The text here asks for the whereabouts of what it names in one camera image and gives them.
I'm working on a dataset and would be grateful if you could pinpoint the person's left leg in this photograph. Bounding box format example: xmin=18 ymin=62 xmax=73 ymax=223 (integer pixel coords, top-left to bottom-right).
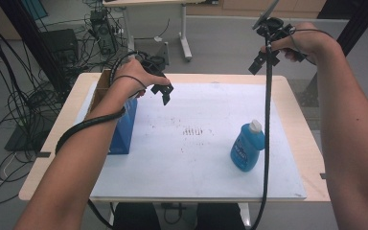
xmin=113 ymin=202 xmax=161 ymax=230

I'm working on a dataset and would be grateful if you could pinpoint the person's right leg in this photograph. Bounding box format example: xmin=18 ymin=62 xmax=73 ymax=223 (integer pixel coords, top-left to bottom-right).
xmin=195 ymin=202 xmax=247 ymax=230

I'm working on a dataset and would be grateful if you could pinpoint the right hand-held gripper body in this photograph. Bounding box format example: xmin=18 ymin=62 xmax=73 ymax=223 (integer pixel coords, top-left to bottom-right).
xmin=252 ymin=0 xmax=297 ymax=61

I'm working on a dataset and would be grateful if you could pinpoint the white desk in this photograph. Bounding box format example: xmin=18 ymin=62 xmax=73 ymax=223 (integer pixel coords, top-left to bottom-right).
xmin=102 ymin=0 xmax=219 ymax=66

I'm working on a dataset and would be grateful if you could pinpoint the right hand-held gripper cable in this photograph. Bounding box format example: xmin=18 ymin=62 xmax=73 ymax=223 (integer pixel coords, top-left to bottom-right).
xmin=248 ymin=32 xmax=274 ymax=230

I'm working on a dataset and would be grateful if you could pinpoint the black box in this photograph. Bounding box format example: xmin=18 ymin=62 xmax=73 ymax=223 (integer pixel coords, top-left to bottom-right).
xmin=41 ymin=28 xmax=80 ymax=66

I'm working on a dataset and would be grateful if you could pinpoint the blue bottle with white cap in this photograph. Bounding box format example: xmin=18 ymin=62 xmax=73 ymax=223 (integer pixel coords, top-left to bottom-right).
xmin=229 ymin=119 xmax=266 ymax=173

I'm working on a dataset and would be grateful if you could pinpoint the white board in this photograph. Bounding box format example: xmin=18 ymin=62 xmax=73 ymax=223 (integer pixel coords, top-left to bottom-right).
xmin=75 ymin=81 xmax=308 ymax=200

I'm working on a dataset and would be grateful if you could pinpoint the left hand-held gripper cable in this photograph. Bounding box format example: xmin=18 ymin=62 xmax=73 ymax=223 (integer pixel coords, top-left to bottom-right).
xmin=55 ymin=50 xmax=149 ymax=230

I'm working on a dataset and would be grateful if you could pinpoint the light wooden table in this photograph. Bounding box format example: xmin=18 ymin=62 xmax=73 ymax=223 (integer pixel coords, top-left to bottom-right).
xmin=18 ymin=72 xmax=332 ymax=228

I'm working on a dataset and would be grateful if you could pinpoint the person's leg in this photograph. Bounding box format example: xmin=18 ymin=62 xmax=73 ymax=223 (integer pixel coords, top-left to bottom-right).
xmin=195 ymin=202 xmax=247 ymax=230
xmin=113 ymin=202 xmax=161 ymax=230

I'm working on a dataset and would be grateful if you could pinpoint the blue cardboard box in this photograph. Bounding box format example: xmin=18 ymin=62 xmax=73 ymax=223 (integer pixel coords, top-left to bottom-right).
xmin=87 ymin=69 xmax=139 ymax=155

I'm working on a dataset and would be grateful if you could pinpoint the person's right hand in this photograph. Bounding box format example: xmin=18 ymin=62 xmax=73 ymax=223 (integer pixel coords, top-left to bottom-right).
xmin=260 ymin=21 xmax=341 ymax=66

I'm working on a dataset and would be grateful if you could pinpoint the dark floor plate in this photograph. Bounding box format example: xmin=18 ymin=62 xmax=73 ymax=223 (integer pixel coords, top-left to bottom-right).
xmin=4 ymin=114 xmax=57 ymax=152

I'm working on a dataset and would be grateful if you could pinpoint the tangle of black floor cables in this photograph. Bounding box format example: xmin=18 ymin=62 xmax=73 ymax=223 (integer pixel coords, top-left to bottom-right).
xmin=0 ymin=0 xmax=128 ymax=207

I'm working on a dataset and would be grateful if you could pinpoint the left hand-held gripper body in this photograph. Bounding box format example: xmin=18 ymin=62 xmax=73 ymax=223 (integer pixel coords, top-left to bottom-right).
xmin=139 ymin=42 xmax=175 ymax=96

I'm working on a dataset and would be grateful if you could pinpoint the black metal post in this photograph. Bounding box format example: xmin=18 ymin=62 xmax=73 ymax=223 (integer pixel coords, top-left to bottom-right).
xmin=0 ymin=0 xmax=71 ymax=94
xmin=300 ymin=0 xmax=368 ymax=108

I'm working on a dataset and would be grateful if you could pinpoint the grey floor mat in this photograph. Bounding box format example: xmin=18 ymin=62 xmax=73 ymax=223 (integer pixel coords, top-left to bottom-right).
xmin=287 ymin=78 xmax=325 ymax=130

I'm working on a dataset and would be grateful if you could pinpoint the person's left hand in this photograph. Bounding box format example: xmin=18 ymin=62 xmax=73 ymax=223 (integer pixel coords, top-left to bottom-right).
xmin=111 ymin=58 xmax=171 ymax=101

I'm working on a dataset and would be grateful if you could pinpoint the hand-held gripper cable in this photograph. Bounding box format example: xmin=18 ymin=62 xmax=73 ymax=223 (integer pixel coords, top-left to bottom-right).
xmin=248 ymin=32 xmax=274 ymax=230
xmin=55 ymin=50 xmax=149 ymax=230

